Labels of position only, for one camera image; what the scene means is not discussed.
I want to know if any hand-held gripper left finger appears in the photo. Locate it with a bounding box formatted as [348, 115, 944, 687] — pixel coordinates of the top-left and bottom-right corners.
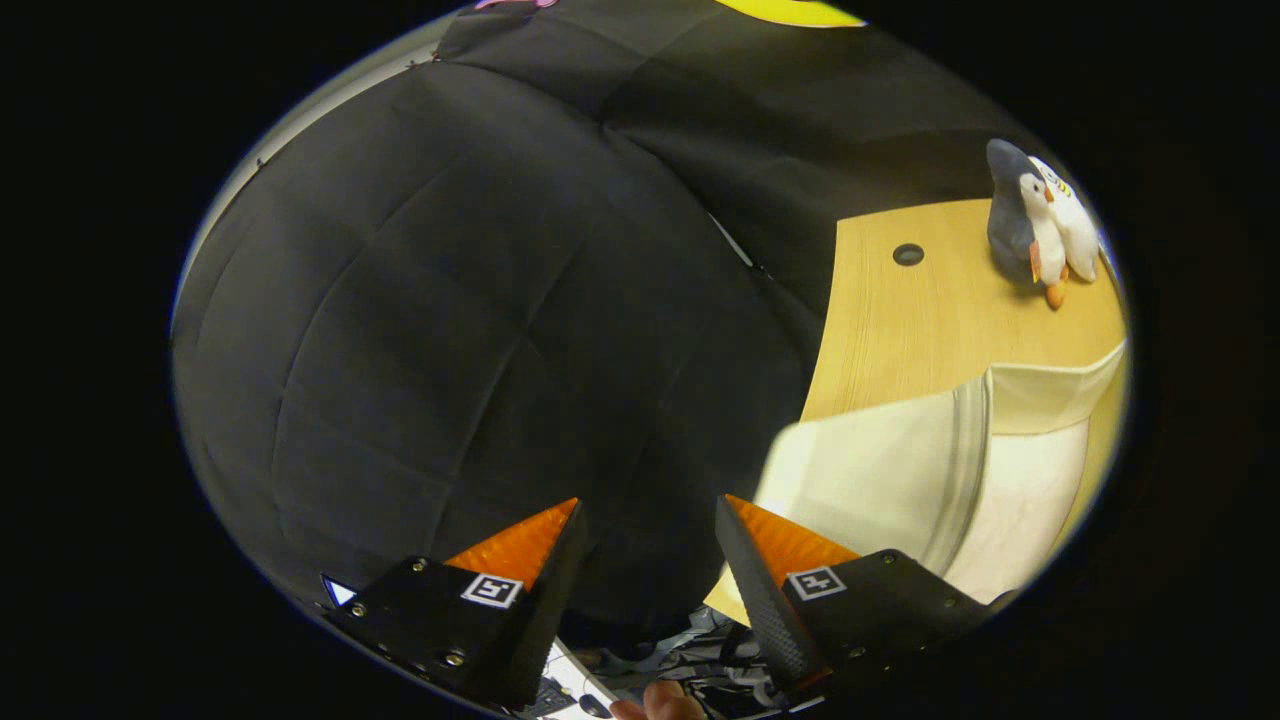
[322, 498, 590, 711]

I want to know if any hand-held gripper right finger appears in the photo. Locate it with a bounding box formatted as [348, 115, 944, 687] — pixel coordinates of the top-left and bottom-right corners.
[714, 494, 1019, 709]

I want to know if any cream fabric storage box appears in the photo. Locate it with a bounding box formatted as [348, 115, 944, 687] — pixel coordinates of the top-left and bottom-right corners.
[704, 340, 1129, 627]

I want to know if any grey penguin plush toy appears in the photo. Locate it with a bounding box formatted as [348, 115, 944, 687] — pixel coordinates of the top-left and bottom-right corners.
[986, 138, 1069, 310]

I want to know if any white duck plush toy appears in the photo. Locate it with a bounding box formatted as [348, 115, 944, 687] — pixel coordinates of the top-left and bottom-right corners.
[1028, 156, 1101, 284]

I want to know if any tangle of cables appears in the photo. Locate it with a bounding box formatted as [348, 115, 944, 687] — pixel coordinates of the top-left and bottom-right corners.
[590, 605, 801, 717]

